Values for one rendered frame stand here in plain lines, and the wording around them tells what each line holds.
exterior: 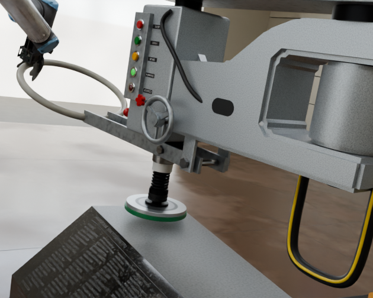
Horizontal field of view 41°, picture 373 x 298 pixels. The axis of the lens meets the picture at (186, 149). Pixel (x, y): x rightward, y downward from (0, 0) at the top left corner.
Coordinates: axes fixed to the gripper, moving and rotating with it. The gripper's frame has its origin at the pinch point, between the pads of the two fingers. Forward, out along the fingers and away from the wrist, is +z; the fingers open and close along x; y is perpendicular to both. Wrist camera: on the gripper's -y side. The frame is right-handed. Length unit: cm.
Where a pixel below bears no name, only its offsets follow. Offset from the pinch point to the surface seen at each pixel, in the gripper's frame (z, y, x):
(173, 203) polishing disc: -4, 31, 90
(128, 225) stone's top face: 1, 50, 83
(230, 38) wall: 115, -753, -89
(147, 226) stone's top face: -1, 46, 88
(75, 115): -6.9, 19.7, 37.3
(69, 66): -6.5, -16.2, 8.7
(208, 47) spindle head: -59, 28, 76
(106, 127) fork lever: -12, 24, 53
